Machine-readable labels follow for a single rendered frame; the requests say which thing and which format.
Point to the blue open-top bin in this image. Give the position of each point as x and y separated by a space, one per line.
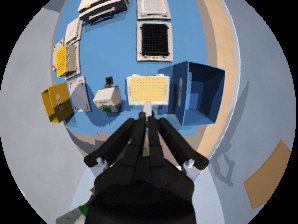
204 90

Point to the yellow bin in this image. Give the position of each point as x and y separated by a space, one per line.
61 104

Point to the beige rectangular plate nest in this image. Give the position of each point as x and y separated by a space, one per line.
141 57

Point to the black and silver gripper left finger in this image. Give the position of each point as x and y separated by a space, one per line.
101 159

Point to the blue bench mat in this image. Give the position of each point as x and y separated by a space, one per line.
108 48

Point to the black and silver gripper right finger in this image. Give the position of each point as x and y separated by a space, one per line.
192 162

